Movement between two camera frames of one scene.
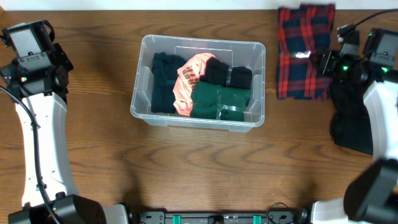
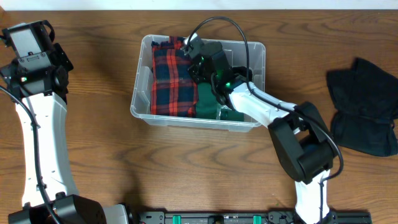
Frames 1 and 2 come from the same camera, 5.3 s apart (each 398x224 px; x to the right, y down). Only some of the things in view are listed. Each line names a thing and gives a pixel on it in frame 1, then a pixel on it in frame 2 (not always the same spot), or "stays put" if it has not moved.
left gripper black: x=58 y=58 stays put
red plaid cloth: x=301 y=30 → x=174 y=91
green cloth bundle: x=211 y=101 stays put
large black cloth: x=351 y=124 stays put
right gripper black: x=328 y=65 → x=192 y=70
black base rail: x=216 y=217 stays put
